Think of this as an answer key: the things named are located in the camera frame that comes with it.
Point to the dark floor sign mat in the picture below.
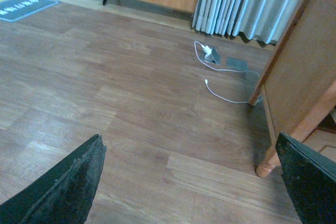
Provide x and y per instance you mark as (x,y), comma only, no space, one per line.
(14,10)

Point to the wooden drawer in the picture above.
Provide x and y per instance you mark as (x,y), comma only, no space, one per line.
(322,139)

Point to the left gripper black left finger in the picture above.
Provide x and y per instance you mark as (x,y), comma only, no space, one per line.
(65,193)

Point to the white charger plug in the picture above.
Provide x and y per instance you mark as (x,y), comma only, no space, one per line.
(207,50)

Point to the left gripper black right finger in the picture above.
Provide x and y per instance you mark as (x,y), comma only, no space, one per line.
(309,178)

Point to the open metal floor socket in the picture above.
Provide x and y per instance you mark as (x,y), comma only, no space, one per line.
(214,57)

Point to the pale green pleated curtain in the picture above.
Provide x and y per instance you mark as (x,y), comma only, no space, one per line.
(261,20)

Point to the wooden two-drawer nightstand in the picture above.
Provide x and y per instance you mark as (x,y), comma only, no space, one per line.
(298,82)

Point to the closed metal floor socket cover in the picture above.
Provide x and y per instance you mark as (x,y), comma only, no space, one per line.
(237,64)

